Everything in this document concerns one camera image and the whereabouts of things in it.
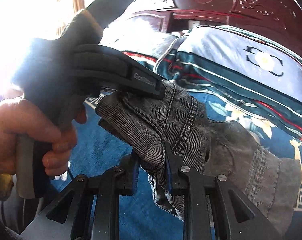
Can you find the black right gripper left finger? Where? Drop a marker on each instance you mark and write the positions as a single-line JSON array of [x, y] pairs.
[[88, 208]]

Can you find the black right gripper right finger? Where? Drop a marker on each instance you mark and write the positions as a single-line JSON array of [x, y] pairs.
[[214, 208]]

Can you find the grey denim pants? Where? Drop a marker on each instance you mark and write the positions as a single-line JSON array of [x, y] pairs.
[[210, 147]]

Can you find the bare left hand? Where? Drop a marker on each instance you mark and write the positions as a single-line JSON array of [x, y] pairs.
[[19, 116]]

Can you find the blue deer pattern blanket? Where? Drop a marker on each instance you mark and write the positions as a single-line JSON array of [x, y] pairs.
[[97, 150]]

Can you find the light blue flower pillow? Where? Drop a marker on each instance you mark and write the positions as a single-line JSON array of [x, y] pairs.
[[250, 70]]

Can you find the dark red carved headboard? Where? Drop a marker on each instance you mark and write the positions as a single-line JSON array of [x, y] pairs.
[[278, 20]]

